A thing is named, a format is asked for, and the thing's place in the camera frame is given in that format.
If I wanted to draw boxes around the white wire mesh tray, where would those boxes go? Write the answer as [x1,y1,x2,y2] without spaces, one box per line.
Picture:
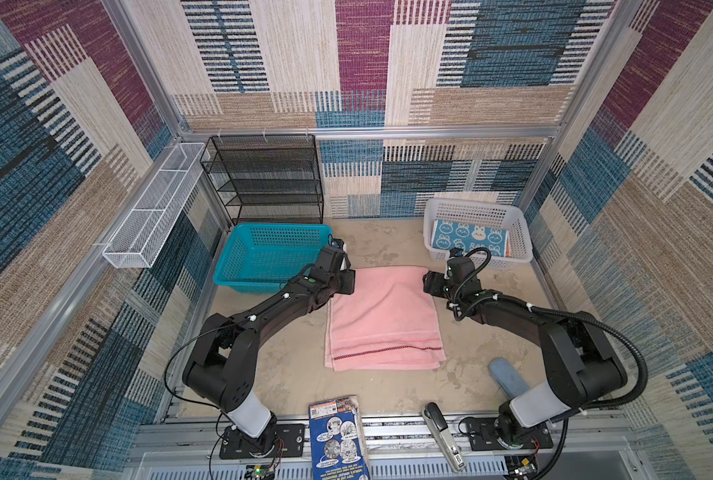
[102,143,206,269]

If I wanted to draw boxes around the blue printed package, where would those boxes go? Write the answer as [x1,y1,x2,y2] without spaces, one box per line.
[308,395,372,480]

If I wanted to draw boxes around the pink terry towel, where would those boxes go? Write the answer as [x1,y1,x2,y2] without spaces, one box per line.
[324,266,447,372]

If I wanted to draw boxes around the black silver stapler tool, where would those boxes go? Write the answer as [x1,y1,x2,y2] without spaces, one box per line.
[422,402,466,473]

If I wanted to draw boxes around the blue bunny pattern towel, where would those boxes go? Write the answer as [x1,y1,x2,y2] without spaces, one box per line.
[431,220,511,257]

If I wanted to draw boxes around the teal plastic basket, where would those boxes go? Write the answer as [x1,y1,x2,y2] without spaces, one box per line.
[212,223,332,294]

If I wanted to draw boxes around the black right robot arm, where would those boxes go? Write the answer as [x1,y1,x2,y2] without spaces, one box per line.
[423,256,649,449]

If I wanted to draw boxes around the white plastic basket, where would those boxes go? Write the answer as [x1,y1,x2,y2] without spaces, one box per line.
[424,198,534,270]

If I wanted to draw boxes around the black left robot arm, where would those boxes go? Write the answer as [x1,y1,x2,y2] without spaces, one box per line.
[182,239,356,456]

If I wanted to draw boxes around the black wire shelf rack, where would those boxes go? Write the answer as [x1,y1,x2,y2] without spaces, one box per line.
[202,135,324,225]

